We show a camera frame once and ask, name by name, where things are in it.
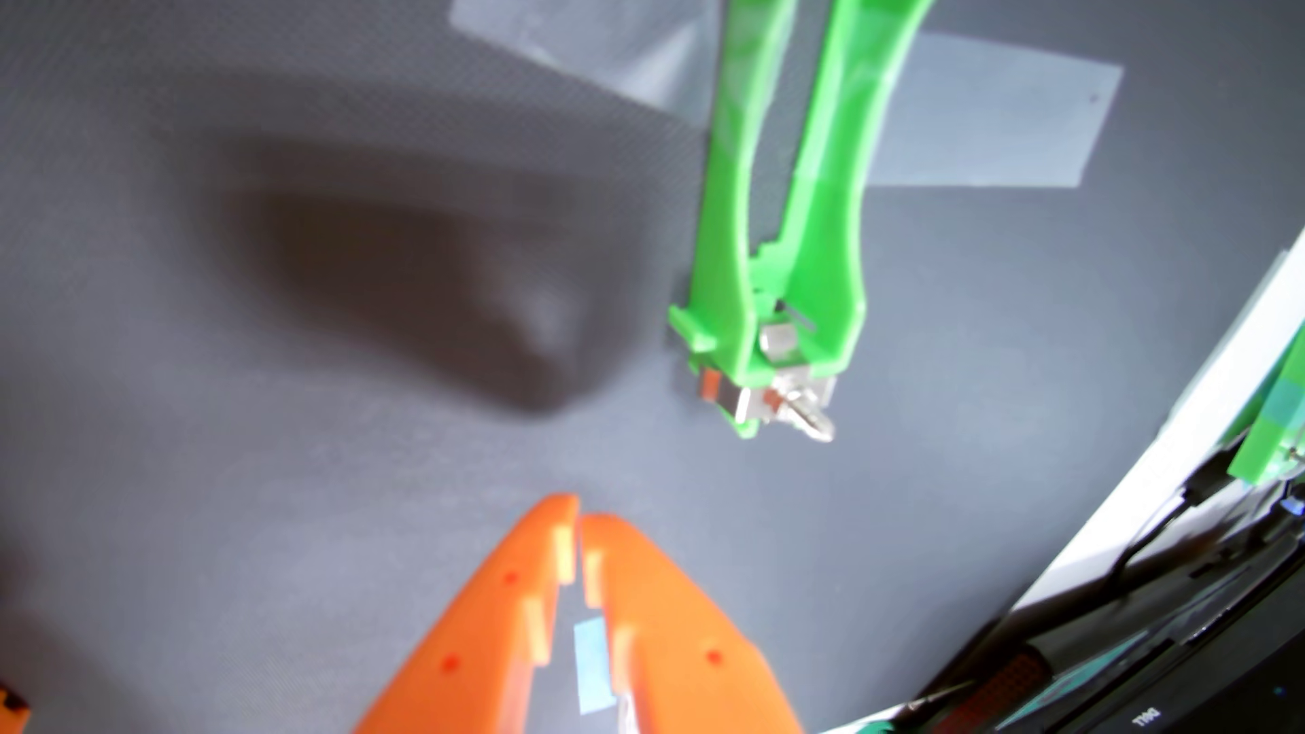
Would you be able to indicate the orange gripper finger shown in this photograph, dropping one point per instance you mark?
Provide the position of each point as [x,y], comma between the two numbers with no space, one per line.
[479,632]
[683,652]

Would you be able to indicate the green battery holder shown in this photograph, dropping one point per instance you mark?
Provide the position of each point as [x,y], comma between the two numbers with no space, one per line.
[729,214]

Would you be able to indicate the light blue foam block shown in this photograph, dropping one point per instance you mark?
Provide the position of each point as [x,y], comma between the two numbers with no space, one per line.
[593,663]

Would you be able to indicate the dark grey fabric mat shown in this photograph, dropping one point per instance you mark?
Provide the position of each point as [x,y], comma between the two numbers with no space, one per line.
[306,510]

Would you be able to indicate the dark red grid pad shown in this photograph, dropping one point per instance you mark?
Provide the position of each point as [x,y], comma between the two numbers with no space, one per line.
[999,688]

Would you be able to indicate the orange plastic part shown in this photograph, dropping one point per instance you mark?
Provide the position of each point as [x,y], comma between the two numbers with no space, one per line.
[8,709]

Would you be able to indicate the black Dell laptop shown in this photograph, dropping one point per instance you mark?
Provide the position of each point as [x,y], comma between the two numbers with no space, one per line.
[1223,693]

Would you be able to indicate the green switch box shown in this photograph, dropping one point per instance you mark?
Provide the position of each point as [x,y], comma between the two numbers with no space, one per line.
[1274,428]

